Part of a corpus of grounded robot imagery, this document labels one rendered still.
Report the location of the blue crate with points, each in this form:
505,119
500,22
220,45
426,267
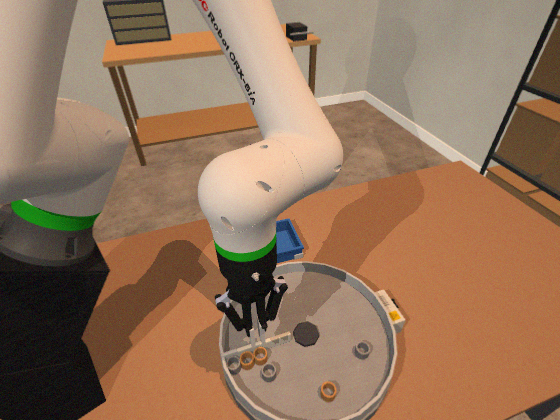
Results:
289,245

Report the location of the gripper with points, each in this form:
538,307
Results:
234,291

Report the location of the bronze bushing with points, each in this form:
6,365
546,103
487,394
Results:
244,355
331,386
260,350

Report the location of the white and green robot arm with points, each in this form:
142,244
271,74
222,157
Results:
76,155

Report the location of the grey metal bushing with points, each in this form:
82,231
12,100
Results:
266,367
233,359
365,346

